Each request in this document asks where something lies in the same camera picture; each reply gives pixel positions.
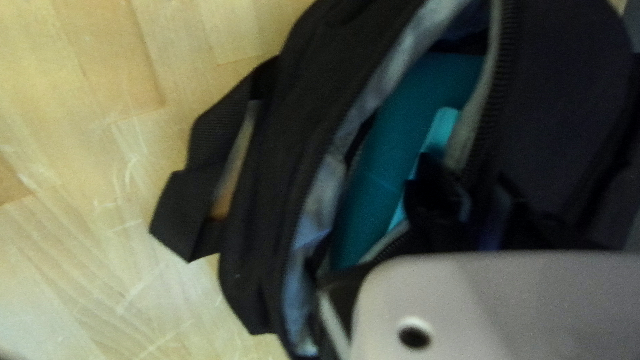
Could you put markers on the black backpack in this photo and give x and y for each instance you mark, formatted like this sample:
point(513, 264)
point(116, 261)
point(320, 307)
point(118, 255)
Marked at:
point(280, 150)

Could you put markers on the translucent teal lunch box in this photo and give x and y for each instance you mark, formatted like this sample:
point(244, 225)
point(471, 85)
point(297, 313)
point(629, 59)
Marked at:
point(395, 150)

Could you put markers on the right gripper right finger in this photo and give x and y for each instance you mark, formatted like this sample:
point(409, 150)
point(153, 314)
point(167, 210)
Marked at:
point(492, 220)

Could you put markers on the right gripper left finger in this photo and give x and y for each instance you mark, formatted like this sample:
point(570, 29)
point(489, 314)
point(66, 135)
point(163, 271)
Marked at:
point(435, 200)

